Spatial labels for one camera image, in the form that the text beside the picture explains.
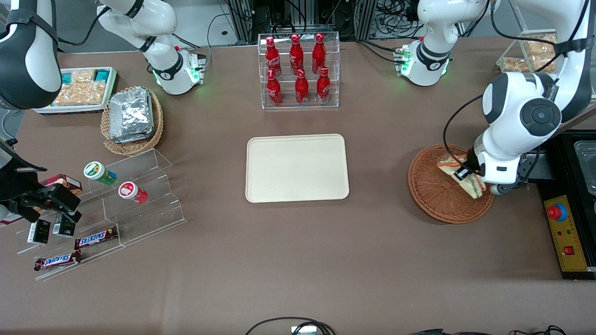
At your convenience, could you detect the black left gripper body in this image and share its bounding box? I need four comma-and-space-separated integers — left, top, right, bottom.
467, 145, 481, 176

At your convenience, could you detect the triangular sandwich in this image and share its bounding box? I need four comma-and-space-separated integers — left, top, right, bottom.
436, 155, 488, 200

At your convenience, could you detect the brown round wicker basket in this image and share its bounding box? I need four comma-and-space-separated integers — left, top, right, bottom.
407, 143, 495, 225

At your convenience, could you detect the white rectangular snack tray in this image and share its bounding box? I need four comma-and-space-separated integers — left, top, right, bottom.
33, 67, 118, 115

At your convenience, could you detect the light tan wicker basket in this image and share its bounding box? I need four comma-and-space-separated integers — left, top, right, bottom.
100, 86, 164, 156

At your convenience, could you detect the cream plastic serving tray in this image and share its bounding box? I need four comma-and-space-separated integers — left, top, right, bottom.
245, 134, 350, 204

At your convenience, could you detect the small black box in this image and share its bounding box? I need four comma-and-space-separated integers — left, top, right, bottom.
27, 219, 51, 245
52, 213, 76, 238

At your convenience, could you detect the brown chocolate box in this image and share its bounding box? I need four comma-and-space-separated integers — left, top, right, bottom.
40, 174, 83, 196

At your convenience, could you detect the brown Snickers bar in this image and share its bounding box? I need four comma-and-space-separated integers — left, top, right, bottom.
74, 226, 119, 250
34, 250, 82, 272

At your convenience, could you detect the green can with white lid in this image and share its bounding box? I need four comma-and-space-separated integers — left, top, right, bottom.
83, 161, 118, 187

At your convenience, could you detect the red can with white lid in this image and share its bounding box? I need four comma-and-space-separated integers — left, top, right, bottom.
118, 181, 149, 205

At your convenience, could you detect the clear acrylic stepped display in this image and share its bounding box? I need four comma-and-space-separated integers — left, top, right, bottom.
16, 148, 188, 282

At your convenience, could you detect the black equipment base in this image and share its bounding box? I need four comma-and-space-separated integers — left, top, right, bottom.
535, 130, 596, 281

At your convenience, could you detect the silver foil packet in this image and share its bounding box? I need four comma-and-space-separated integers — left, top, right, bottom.
109, 87, 154, 138
111, 130, 156, 144

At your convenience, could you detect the clear bag of beige snacks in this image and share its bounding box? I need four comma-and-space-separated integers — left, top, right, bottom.
502, 57, 529, 73
525, 35, 557, 56
531, 55, 557, 73

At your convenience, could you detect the clear plastic container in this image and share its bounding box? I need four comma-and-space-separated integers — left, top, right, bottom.
574, 141, 596, 196

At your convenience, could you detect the yellow control box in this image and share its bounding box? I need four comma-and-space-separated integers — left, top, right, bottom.
544, 194, 588, 273

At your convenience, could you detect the red cola bottle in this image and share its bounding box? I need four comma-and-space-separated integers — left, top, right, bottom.
266, 69, 283, 107
289, 33, 304, 76
295, 69, 310, 105
265, 36, 282, 77
312, 33, 326, 75
316, 67, 332, 104

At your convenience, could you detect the clear acrylic bottle rack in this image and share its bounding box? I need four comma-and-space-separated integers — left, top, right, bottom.
257, 32, 340, 110

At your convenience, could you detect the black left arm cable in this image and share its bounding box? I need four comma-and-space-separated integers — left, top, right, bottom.
442, 0, 588, 175

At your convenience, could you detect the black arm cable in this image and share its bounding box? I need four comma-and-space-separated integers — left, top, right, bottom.
442, 0, 588, 175
56, 5, 112, 47

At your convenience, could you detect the grey metal bracket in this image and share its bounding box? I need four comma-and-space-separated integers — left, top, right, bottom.
525, 155, 557, 182

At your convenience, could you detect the white wire shelf rack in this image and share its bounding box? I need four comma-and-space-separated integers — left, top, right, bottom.
496, 29, 559, 75

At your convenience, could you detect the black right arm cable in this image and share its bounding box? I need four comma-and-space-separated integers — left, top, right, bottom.
56, 5, 112, 47

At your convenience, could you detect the tangle of black cables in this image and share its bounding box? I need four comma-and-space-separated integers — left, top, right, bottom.
372, 0, 427, 38

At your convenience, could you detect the black looped cable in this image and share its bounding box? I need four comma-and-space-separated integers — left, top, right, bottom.
244, 316, 336, 335

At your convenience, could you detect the aluminium frame rack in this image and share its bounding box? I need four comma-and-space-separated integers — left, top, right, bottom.
233, 0, 378, 42

